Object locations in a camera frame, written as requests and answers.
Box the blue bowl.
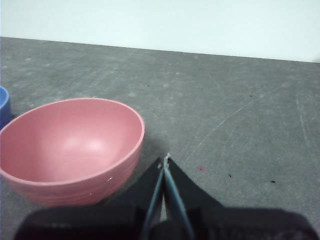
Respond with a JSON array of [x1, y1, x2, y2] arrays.
[[0, 86, 12, 131]]

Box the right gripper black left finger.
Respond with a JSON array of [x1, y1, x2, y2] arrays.
[[13, 156, 165, 240]]

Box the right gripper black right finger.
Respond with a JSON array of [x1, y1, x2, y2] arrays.
[[163, 157, 318, 240]]

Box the red bowl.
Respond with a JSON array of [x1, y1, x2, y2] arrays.
[[0, 97, 146, 207]]

